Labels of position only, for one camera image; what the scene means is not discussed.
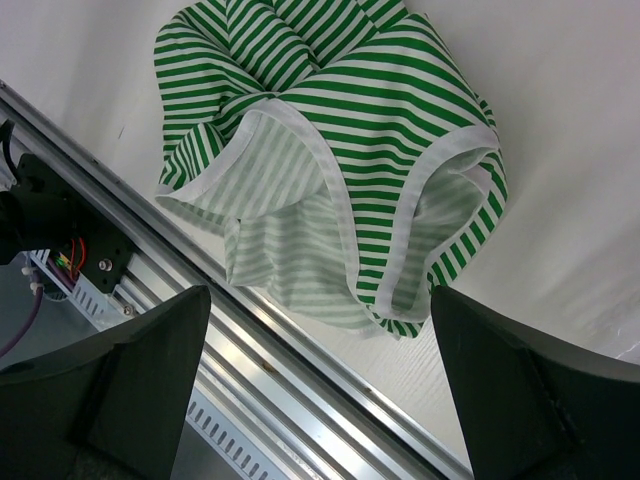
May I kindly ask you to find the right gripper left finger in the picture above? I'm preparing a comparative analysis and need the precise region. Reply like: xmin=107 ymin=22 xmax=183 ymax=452
xmin=1 ymin=286 xmax=211 ymax=479

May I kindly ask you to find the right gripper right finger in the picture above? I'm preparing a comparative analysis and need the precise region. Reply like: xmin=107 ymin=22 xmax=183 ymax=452
xmin=431 ymin=287 xmax=639 ymax=479

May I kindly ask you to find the green striped tank top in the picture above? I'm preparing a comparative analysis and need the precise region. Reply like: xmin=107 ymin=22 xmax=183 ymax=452
xmin=154 ymin=1 xmax=508 ymax=338

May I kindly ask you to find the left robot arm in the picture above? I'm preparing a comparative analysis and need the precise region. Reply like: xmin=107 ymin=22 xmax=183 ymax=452
xmin=1 ymin=119 xmax=73 ymax=266

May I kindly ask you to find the white slotted cable duct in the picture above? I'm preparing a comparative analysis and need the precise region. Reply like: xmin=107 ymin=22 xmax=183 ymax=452
xmin=25 ymin=249 xmax=306 ymax=479

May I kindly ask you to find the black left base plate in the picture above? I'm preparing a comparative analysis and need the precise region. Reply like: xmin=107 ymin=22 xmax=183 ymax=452
xmin=1 ymin=154 xmax=134 ymax=294

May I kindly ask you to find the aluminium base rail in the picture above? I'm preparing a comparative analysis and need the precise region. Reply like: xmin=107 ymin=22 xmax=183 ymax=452
xmin=1 ymin=86 xmax=471 ymax=479

